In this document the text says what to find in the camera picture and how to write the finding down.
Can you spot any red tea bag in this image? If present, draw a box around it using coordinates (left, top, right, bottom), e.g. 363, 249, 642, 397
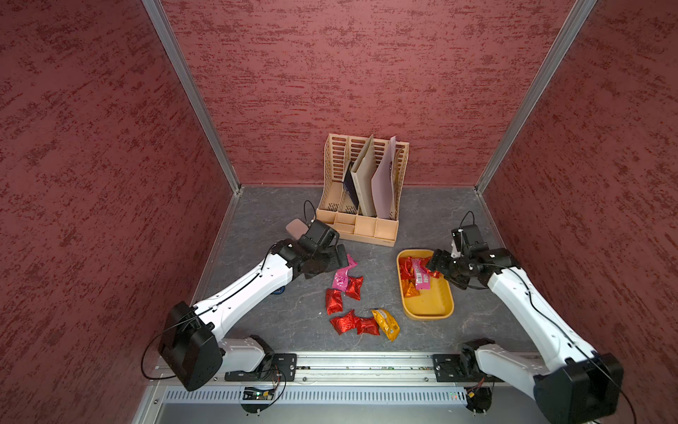
355, 317, 381, 336
344, 277, 364, 301
420, 257, 441, 278
398, 256, 416, 281
330, 309, 357, 335
325, 289, 344, 316

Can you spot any pink tea bag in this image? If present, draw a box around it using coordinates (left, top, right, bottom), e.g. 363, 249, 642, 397
412, 258, 431, 291
332, 254, 358, 292

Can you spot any red tea bag top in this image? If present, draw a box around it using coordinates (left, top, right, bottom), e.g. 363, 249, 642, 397
398, 256, 416, 281

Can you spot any orange tea bag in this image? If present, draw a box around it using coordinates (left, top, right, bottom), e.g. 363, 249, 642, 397
401, 279, 420, 298

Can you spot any yellow tea bag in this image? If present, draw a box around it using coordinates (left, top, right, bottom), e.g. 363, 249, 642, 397
372, 308, 401, 342

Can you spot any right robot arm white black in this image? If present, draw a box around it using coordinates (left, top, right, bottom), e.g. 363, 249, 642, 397
427, 248, 624, 423

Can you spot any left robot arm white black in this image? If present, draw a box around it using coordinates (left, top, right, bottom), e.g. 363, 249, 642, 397
158, 238, 349, 391

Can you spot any yellow plastic storage box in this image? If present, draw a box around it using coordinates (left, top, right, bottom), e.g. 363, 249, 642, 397
397, 249, 455, 321

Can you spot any pink glasses case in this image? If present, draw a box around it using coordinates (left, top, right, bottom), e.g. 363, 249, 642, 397
285, 218, 309, 240

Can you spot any beige plastic file organizer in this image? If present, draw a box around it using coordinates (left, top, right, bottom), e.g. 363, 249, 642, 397
316, 134, 410, 247

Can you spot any black notebook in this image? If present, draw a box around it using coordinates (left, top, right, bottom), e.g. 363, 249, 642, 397
343, 161, 359, 213

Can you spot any mauve folder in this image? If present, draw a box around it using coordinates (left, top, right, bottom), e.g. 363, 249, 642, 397
371, 136, 397, 219

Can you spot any tan cardboard folder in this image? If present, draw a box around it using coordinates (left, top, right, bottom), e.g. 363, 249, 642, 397
351, 135, 376, 217

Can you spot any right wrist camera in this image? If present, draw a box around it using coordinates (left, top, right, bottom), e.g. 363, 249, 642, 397
451, 224, 489, 258

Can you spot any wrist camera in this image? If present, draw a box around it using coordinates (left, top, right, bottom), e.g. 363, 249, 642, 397
451, 224, 489, 258
304, 220, 340, 250

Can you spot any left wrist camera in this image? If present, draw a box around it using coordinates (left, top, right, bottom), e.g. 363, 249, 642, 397
304, 220, 340, 250

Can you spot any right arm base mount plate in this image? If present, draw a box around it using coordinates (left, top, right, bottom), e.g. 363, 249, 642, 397
432, 353, 502, 386

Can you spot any aluminium front rail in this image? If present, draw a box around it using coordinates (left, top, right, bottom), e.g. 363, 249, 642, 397
150, 349, 581, 387

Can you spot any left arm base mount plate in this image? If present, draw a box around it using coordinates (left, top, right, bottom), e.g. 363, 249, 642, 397
224, 353, 298, 383

